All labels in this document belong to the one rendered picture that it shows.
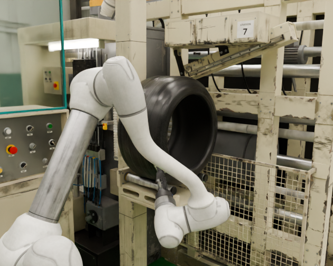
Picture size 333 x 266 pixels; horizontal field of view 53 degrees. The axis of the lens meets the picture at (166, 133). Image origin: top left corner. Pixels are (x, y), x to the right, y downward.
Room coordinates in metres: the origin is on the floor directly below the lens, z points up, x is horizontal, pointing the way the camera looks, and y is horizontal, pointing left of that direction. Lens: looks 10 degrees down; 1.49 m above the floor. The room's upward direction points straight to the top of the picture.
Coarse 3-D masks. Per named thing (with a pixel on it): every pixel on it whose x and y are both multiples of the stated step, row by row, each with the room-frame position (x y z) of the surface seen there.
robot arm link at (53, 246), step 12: (48, 240) 0.86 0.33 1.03; (60, 240) 0.87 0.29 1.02; (36, 252) 0.81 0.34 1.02; (48, 252) 0.81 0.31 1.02; (60, 252) 0.82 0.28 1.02; (72, 252) 0.84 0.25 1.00; (24, 264) 0.81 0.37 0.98; (36, 264) 0.79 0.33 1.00; (48, 264) 0.79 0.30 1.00; (60, 264) 0.80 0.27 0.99; (72, 264) 0.82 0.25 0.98
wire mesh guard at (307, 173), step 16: (240, 160) 1.88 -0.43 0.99; (304, 192) 1.64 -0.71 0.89; (304, 208) 1.63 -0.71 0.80; (304, 224) 1.63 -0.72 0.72; (192, 240) 2.11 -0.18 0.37; (208, 240) 2.02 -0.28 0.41; (224, 240) 1.95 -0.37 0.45; (256, 240) 1.80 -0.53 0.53; (288, 240) 1.68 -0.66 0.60; (304, 240) 1.63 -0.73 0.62; (208, 256) 2.01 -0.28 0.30; (224, 256) 1.94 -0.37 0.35
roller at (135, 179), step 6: (126, 174) 1.82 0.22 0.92; (132, 174) 1.81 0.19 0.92; (132, 180) 1.78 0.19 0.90; (138, 180) 1.74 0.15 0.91; (144, 180) 1.72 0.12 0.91; (150, 180) 1.70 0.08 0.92; (150, 186) 1.69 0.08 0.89; (156, 186) 1.66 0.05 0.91; (168, 186) 1.62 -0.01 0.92; (174, 192) 1.61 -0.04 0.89
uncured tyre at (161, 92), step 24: (168, 96) 1.60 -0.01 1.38; (192, 96) 1.97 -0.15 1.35; (120, 120) 1.66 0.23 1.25; (168, 120) 1.57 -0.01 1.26; (192, 120) 2.05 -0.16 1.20; (216, 120) 1.89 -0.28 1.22; (120, 144) 1.66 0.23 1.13; (168, 144) 2.02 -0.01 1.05; (192, 144) 2.01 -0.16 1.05; (144, 168) 1.60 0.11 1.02; (192, 168) 1.73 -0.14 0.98
